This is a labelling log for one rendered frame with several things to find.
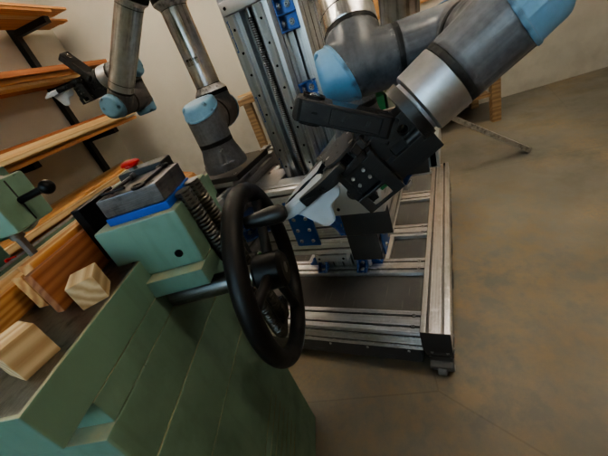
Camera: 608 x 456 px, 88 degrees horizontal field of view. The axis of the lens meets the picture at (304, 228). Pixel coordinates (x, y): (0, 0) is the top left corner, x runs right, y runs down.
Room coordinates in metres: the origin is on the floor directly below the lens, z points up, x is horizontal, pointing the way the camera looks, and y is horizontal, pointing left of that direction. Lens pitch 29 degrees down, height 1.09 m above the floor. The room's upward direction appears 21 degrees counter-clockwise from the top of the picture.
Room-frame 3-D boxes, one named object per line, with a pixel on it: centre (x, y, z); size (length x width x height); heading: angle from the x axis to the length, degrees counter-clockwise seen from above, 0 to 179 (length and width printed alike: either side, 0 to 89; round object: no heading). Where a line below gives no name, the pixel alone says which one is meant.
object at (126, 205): (0.50, 0.20, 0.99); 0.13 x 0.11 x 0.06; 169
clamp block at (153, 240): (0.50, 0.21, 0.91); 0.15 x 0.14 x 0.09; 169
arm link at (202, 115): (1.14, 0.17, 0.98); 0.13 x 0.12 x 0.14; 163
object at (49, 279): (0.49, 0.32, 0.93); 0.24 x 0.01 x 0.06; 169
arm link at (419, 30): (0.43, -0.25, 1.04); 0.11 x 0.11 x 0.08; 76
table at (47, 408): (0.52, 0.29, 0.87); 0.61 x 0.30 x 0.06; 169
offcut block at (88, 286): (0.38, 0.29, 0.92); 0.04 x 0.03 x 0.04; 19
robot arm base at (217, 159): (1.13, 0.17, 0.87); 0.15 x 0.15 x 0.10
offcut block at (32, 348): (0.28, 0.32, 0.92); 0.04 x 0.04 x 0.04; 58
